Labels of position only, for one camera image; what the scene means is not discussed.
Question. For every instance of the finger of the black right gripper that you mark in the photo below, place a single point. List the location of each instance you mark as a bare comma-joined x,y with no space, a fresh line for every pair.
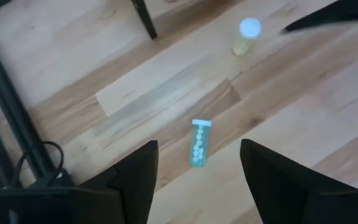
346,14

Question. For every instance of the teal vial white pills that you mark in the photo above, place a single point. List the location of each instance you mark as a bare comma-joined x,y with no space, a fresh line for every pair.
200,143

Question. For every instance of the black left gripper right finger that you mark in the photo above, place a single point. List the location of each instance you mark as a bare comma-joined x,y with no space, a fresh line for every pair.
278,193

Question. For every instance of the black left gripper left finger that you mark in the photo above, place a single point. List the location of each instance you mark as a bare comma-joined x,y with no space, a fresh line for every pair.
126,193

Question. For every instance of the yellow pill vial white cap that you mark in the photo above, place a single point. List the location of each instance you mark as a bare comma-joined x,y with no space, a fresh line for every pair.
247,35

